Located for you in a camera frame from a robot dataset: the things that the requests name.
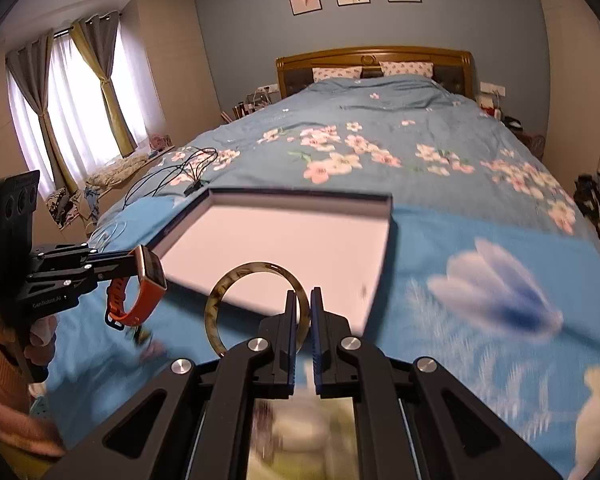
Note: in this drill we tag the right grey green curtain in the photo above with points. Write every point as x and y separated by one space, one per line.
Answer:
95 38

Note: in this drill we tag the left floral pillow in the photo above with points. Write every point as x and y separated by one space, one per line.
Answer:
346 72

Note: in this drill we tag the blue floral towel blanket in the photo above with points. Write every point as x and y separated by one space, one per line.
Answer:
514 314

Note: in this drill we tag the left grey green curtain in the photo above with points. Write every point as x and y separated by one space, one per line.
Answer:
29 76

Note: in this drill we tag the grey green curtain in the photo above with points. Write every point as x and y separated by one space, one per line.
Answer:
29 76
95 38

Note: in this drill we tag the orange smart watch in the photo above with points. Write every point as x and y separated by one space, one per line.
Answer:
147 269

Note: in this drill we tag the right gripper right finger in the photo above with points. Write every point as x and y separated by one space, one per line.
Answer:
413 420

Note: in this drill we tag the floral pillow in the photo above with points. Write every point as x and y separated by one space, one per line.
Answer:
425 69
346 72

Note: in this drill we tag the wooden headboard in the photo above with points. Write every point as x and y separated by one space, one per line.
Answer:
453 69

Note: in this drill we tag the blue floral duvet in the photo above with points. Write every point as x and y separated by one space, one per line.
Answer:
402 135

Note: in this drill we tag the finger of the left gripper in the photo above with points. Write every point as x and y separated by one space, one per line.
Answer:
112 272
112 261

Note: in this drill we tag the orange sleeve forearm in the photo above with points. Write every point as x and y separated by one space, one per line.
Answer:
29 444

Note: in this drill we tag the black camera mount box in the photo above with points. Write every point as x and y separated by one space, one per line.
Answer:
18 196

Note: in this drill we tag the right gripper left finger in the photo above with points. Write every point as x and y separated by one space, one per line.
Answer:
192 421

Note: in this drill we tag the right floral pillow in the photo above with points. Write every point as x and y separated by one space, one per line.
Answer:
425 69

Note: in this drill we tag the navy shallow box tray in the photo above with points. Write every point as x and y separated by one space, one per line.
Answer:
336 241

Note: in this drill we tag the left hand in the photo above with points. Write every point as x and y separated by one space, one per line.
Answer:
41 347

